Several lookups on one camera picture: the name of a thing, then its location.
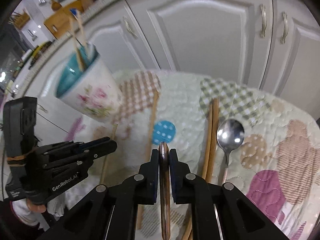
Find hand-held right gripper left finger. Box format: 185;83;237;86
41;149;160;240

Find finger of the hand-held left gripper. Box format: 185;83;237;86
37;137;111;156
32;140;118;181

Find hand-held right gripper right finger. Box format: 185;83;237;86
169;149;289;240

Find floral white utensil cup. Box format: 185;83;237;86
55;44;123;123

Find metal spoon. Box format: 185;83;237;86
217;119;245;187

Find person's left forearm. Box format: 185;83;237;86
11;201;38;227

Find person's left hand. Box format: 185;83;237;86
27;200;47;213

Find quilted patchwork blanket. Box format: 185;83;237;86
47;70;317;240

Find white cabinet door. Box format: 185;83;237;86
75;0;162;98
124;0;277;90
270;0;320;120

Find wooden cutting board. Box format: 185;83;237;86
44;0;85;40

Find metal cabinet handle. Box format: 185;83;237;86
123;16;138;40
259;4;268;38
280;12;289;44

